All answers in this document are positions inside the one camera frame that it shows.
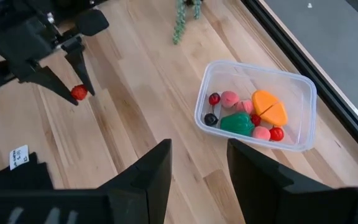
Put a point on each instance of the yellow toy mango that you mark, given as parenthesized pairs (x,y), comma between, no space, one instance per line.
(269,109)

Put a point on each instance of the black aluminium table frame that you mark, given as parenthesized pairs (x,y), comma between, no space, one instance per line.
(306,67)

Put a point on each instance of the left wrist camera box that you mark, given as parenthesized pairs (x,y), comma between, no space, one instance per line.
(92,21)

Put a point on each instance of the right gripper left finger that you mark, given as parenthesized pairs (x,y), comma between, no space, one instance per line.
(157,174)

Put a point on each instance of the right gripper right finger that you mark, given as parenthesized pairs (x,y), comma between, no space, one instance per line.
(259,186)

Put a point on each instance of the black cloth napkin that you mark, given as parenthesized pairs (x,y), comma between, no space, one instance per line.
(17,179)

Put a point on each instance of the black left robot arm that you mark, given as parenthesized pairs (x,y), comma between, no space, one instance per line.
(17,7)

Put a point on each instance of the white handwritten paper tag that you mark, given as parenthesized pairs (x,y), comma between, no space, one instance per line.
(19,157)

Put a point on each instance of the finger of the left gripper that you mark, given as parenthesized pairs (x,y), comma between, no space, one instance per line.
(78,62)
(47,81)

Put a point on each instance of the clear plastic food container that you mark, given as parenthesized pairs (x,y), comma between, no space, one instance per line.
(235,77)

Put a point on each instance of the green toy bell pepper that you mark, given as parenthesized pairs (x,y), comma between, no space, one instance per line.
(236,124)

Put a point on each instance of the succulents in black pot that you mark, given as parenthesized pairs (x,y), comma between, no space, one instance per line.
(179,25)

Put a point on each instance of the small red toy berry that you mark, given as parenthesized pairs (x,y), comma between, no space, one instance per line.
(79,92)

